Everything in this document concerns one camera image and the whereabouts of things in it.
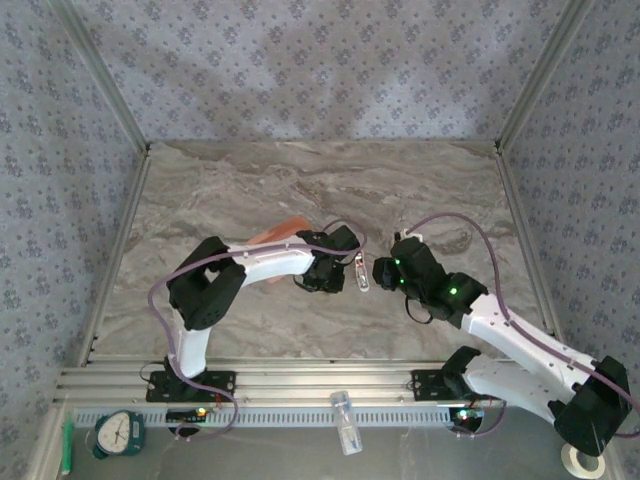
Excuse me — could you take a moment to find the white tape roll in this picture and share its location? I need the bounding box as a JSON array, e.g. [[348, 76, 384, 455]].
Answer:
[[559, 442, 607, 480]]

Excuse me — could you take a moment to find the aluminium frame post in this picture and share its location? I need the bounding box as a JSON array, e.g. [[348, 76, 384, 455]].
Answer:
[[49, 0, 153, 154], [494, 0, 599, 154]]

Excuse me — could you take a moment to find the grey slotted cable duct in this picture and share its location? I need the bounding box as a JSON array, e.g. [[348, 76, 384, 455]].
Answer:
[[72, 405, 454, 429]]

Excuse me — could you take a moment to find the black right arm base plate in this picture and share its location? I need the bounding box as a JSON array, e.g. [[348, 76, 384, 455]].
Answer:
[[410, 368, 474, 403]]

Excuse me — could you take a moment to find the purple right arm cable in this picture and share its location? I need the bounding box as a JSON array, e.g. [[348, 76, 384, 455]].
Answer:
[[403, 212, 639, 442]]

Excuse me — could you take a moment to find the clear plastic tube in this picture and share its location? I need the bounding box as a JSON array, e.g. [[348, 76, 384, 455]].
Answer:
[[329, 390, 364, 456]]

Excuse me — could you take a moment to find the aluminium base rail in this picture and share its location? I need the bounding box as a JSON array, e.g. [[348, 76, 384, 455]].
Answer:
[[52, 363, 599, 404]]

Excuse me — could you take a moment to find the small black controller board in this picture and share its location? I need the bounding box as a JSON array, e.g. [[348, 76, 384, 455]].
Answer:
[[166, 407, 209, 424], [449, 407, 486, 426]]

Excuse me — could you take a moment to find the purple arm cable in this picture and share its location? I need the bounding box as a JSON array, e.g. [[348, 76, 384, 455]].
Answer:
[[403, 212, 639, 442], [149, 220, 366, 444]]

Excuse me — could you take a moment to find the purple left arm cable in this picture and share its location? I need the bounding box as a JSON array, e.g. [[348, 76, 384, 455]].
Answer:
[[149, 220, 366, 444]]

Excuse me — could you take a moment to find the green marker pen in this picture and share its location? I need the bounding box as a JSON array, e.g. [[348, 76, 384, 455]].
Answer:
[[62, 418, 75, 475]]

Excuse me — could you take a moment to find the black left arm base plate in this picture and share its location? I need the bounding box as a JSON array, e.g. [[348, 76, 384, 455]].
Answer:
[[145, 370, 237, 403]]

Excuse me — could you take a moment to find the green dial clock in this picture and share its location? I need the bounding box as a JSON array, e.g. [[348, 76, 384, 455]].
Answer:
[[91, 409, 146, 460]]

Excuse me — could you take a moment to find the pink cream stapler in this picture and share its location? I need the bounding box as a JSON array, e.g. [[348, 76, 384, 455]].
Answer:
[[353, 251, 372, 295]]

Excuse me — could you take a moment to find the pink plastic tray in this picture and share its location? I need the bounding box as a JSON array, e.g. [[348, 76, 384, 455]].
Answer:
[[248, 215, 310, 287]]

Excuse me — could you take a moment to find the aluminium table side rail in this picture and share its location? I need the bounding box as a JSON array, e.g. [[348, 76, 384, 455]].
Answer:
[[74, 147, 154, 369], [494, 147, 564, 341]]

